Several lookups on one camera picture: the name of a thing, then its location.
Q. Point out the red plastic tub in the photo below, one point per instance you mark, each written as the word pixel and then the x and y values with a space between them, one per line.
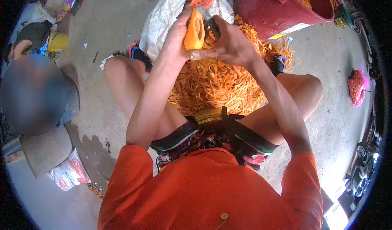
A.
pixel 266 6

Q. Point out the brown cardboard sheet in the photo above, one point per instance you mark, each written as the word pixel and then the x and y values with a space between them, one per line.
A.
pixel 43 152

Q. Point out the pink net bag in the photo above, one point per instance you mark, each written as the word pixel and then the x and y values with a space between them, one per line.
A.
pixel 356 87

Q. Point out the person's right thumb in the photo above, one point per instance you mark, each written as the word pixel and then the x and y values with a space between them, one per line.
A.
pixel 203 55

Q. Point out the person's right hand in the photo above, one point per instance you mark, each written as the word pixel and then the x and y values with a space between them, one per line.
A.
pixel 234 46

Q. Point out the pile of orange peel strips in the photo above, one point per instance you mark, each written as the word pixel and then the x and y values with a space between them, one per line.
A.
pixel 214 86

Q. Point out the person's right fingers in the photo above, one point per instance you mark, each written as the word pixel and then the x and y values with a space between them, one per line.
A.
pixel 222 24

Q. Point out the yellow round stool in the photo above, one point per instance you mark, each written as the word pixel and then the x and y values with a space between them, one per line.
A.
pixel 209 115

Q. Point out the white and red bag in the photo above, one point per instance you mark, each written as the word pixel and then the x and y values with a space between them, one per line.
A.
pixel 70 171

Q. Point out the person's body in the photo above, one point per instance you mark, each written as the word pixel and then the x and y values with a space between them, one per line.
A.
pixel 208 193

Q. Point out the orange peeled fruit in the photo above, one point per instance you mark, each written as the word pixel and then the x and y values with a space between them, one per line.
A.
pixel 194 34

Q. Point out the person's left fingers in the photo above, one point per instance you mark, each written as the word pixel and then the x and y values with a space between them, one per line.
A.
pixel 185 15

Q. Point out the white woven sack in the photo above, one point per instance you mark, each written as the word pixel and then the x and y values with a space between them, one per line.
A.
pixel 162 18

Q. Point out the person's left hand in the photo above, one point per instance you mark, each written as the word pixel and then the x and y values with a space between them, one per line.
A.
pixel 173 40

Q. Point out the parked motorbike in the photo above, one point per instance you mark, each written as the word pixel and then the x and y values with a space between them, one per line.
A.
pixel 361 168

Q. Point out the person's legs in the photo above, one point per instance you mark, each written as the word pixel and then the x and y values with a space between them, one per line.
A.
pixel 128 76

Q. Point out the yellow plastic container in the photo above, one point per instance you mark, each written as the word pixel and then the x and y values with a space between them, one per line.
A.
pixel 58 41

